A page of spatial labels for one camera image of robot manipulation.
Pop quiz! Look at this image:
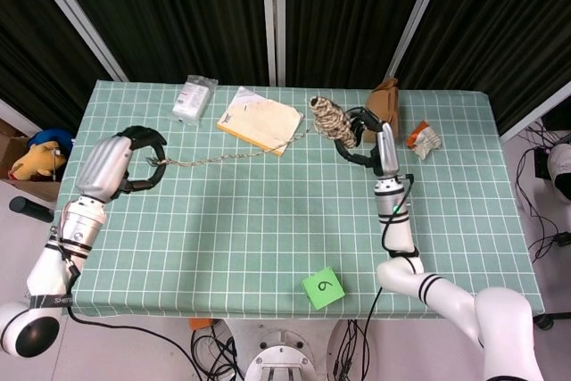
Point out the braided beige speckled rope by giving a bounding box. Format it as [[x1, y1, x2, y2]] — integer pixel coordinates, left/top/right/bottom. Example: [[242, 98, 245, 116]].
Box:
[[145, 95, 358, 169]]

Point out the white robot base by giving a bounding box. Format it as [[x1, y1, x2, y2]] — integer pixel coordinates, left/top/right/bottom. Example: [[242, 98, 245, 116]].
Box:
[[227, 318, 353, 381]]

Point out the white shoe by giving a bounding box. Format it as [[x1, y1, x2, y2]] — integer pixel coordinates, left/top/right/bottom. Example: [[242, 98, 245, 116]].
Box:
[[547, 142, 571, 203]]

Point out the brown cardboard box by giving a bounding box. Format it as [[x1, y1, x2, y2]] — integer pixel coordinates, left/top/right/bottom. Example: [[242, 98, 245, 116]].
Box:
[[0, 118, 63, 204]]

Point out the yellow plush toy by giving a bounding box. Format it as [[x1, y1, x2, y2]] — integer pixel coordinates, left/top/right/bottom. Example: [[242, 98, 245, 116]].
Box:
[[11, 140, 68, 182]]

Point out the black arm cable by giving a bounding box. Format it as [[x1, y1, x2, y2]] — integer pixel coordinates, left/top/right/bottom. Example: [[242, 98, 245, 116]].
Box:
[[65, 260, 197, 334], [355, 173, 417, 381]]

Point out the brown paper bag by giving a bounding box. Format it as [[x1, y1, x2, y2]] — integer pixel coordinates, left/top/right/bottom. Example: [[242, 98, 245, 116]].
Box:
[[364, 77, 401, 145]]

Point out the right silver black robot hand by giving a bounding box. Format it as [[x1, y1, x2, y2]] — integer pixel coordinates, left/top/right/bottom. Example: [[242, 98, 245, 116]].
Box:
[[333, 106, 401, 177]]

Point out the black cylinder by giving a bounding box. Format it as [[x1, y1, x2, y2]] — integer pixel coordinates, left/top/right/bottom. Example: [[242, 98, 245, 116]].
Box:
[[9, 196, 54, 224]]

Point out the black floor cable bundle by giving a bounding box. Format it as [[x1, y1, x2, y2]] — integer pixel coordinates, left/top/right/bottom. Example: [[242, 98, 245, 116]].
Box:
[[332, 318, 371, 381], [512, 124, 571, 261], [190, 320, 245, 381]]

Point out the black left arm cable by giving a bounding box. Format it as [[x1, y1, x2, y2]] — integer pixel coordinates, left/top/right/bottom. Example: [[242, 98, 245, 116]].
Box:
[[65, 260, 197, 334]]

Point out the worn yellow-edged notebook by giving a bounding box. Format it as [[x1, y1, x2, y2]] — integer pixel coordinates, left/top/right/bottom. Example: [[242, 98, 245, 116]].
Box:
[[216, 85, 305, 158]]

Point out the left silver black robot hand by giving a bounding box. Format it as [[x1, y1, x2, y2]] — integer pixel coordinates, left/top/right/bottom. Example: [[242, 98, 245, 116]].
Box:
[[73, 125, 169, 203]]

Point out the green foam number cube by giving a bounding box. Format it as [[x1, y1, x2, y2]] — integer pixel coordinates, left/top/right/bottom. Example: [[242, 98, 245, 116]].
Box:
[[302, 266, 346, 311]]

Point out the white metal frame post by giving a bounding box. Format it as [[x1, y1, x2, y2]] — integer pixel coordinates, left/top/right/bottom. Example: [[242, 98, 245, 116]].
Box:
[[385, 0, 454, 79], [498, 79, 571, 144], [0, 99, 35, 135], [261, 0, 286, 87], [20, 0, 131, 83]]

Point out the black pleated curtain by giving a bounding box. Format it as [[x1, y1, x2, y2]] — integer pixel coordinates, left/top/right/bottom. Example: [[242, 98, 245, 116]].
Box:
[[44, 0, 271, 87], [283, 0, 432, 87], [396, 0, 571, 132], [0, 0, 112, 132]]

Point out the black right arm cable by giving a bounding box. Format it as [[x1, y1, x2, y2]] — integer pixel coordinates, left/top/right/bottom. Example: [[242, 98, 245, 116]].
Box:
[[355, 173, 417, 381]]

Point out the white tissue pack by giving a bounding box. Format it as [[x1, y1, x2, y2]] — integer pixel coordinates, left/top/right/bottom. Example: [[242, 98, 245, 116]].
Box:
[[171, 74, 219, 126]]

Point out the green checked tablecloth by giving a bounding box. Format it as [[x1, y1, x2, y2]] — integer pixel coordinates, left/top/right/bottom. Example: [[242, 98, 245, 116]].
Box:
[[25, 80, 546, 320]]

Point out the crumpled orange white wrapper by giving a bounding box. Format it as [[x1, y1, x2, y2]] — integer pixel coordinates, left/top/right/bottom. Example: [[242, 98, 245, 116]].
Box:
[[404, 120, 443, 161]]

